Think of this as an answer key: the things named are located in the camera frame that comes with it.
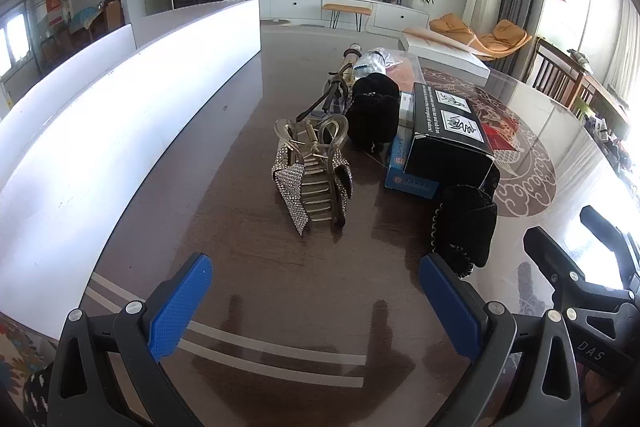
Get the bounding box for black knitted cloth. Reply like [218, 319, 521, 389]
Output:
[427, 184, 498, 279]

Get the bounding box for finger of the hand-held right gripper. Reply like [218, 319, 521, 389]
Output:
[522, 226, 640, 378]
[580, 205, 640, 298]

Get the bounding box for white television cabinet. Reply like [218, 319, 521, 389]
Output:
[225, 0, 431, 32]

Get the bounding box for orange lounge chair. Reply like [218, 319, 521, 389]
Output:
[430, 13, 533, 60]

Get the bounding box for clear plastic bag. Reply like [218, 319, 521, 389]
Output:
[354, 47, 396, 80]

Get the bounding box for wooden chair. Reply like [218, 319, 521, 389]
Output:
[530, 36, 586, 108]

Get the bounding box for black fuzzy pouch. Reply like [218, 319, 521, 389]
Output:
[346, 73, 401, 154]

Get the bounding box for gold tube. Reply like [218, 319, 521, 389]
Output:
[325, 42, 363, 92]

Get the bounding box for floral patterned cloth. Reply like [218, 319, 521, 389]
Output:
[0, 312, 61, 427]

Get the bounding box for orange packet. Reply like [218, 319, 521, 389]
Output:
[385, 52, 423, 95]

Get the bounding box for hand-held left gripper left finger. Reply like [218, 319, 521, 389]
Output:
[47, 253, 213, 427]

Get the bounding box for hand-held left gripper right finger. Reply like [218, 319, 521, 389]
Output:
[419, 253, 583, 427]

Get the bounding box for rimless glasses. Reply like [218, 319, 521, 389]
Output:
[296, 69, 353, 122]

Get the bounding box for cluttered wooden side table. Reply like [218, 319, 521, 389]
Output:
[570, 49, 640, 172]

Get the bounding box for rhinestone hair claw clip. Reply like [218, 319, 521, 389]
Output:
[271, 113, 356, 238]

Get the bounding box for blue cardboard box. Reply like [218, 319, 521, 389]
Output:
[385, 91, 441, 198]

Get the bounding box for white flat box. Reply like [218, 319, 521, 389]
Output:
[400, 29, 491, 80]

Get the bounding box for white partition board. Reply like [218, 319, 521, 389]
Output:
[0, 0, 261, 343]

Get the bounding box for wooden bench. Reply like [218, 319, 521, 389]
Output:
[321, 3, 373, 32]

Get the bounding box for blue cloth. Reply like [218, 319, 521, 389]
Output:
[69, 7, 101, 32]

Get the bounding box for black cardboard box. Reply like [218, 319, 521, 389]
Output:
[402, 82, 497, 190]

